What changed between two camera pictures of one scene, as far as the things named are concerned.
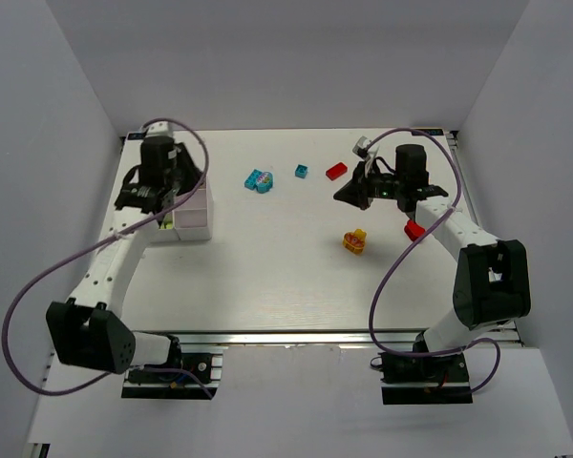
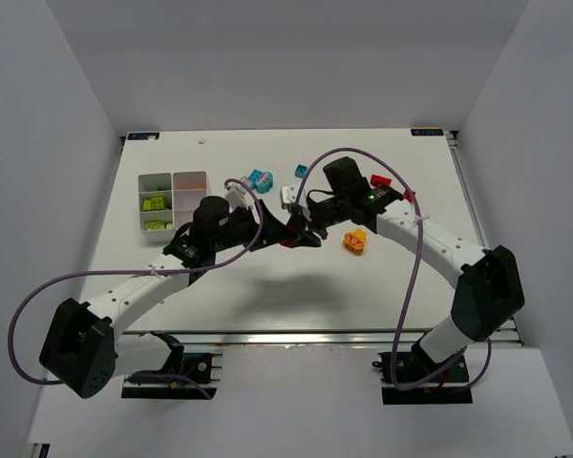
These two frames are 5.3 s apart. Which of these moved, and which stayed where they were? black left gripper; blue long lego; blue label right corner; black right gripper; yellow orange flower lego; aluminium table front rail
Moved: black right gripper; black left gripper
Stayed: blue long lego; aluminium table front rail; blue label right corner; yellow orange flower lego
